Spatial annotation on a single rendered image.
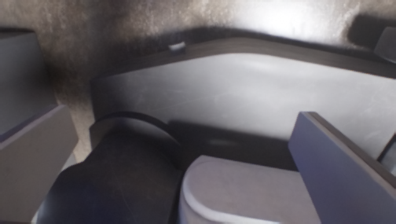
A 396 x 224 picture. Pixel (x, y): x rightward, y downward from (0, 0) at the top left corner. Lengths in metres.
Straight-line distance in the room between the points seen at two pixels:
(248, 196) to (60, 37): 0.52
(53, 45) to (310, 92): 0.56
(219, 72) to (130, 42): 0.27
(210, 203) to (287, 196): 0.09
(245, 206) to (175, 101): 0.18
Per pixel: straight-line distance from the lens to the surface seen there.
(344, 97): 0.34
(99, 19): 0.52
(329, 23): 0.49
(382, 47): 0.45
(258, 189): 0.25
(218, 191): 0.24
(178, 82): 0.30
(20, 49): 0.60
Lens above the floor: 0.44
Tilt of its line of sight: 60 degrees down
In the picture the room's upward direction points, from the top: 165 degrees counter-clockwise
